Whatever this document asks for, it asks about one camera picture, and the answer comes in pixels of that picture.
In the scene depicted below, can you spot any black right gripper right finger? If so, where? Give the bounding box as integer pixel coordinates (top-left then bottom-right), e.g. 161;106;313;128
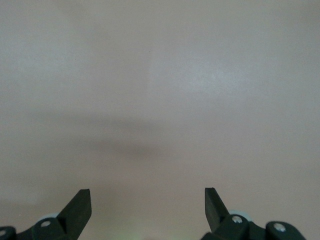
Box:
201;187;307;240

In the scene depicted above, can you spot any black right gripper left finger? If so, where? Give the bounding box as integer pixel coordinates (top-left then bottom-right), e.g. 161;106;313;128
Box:
0;189;92;240

